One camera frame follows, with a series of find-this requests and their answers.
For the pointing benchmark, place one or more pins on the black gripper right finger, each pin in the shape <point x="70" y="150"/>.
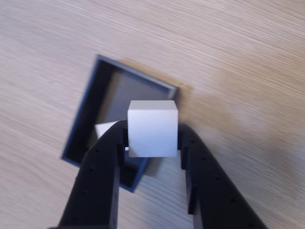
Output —
<point x="209" y="190"/>

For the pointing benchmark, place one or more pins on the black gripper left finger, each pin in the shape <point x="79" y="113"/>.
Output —
<point x="100" y="179"/>

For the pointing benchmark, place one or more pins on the white cube block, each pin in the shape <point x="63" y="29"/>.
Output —
<point x="152" y="128"/>
<point x="103" y="130"/>

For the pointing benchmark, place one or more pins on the black open box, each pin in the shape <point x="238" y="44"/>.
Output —
<point x="100" y="78"/>

